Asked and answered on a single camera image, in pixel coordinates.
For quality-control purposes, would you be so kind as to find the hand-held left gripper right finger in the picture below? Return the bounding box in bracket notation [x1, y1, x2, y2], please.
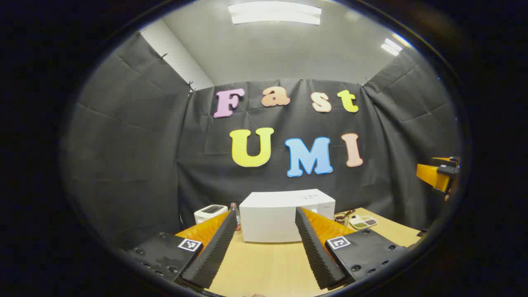
[295, 207, 409, 290]

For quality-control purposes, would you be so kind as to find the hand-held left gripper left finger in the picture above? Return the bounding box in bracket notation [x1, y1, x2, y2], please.
[128, 210, 238, 289]

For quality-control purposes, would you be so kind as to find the white microwave oven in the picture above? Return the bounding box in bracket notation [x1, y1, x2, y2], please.
[239, 189, 336, 243]

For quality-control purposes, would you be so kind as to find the white toaster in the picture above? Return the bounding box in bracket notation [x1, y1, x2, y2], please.
[194, 204, 229, 225]

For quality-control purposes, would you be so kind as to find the clear bottle with red label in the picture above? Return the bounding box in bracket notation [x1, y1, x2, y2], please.
[229, 202, 241, 232]

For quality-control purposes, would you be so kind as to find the white divided condiment dish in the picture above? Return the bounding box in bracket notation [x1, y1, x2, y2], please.
[349, 215, 378, 230]

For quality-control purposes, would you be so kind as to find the black backdrop cloth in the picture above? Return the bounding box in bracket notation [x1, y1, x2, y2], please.
[62, 31, 460, 252]

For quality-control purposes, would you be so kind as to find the small ceiling light panel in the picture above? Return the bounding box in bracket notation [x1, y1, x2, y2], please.
[380, 38, 403, 56]

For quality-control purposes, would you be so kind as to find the large ceiling light panel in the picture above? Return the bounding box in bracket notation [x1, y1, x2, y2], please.
[228, 2, 322, 26]

